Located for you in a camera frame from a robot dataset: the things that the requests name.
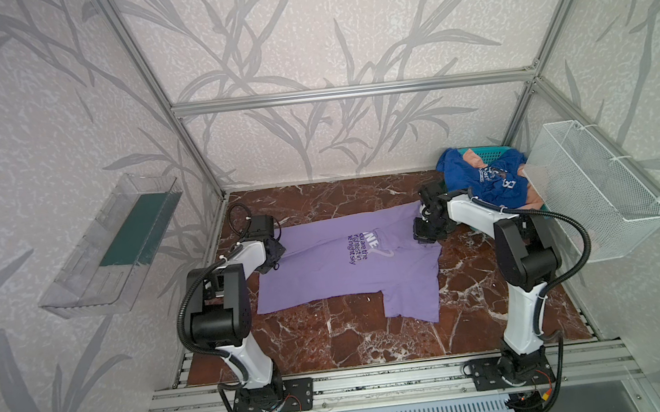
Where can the aluminium front rail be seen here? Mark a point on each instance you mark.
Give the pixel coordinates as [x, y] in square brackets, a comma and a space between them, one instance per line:
[422, 381]

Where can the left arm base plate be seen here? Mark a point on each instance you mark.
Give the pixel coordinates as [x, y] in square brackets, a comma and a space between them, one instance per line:
[291, 395]

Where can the clear plastic tray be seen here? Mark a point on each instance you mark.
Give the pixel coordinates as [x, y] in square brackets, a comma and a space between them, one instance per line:
[108, 267]

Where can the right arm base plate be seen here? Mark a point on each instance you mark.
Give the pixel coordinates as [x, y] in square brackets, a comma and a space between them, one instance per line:
[507, 371]

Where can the purple t-shirt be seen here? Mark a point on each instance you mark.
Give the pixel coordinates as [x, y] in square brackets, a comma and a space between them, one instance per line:
[369, 252]

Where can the teal plastic basket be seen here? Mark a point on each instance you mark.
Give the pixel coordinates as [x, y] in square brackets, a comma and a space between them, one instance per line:
[501, 178]

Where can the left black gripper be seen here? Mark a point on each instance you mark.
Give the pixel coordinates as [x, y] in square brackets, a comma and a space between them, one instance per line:
[276, 252]

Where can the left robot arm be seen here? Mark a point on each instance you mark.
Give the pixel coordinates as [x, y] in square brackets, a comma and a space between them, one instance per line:
[215, 314]

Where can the pink t-shirt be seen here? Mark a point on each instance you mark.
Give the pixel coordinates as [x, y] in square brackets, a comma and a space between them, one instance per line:
[477, 157]

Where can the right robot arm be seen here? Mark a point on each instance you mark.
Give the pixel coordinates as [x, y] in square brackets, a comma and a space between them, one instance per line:
[527, 260]

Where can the right wiring bundle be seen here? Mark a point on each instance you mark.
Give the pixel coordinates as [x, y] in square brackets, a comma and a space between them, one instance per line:
[528, 402]

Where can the blue t-shirt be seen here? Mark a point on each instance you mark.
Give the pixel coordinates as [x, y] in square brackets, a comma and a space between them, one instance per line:
[457, 174]

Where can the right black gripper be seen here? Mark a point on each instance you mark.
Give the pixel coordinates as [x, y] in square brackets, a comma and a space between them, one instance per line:
[424, 229]

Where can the white wire basket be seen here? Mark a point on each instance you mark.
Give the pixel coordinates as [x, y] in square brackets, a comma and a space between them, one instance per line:
[577, 176]

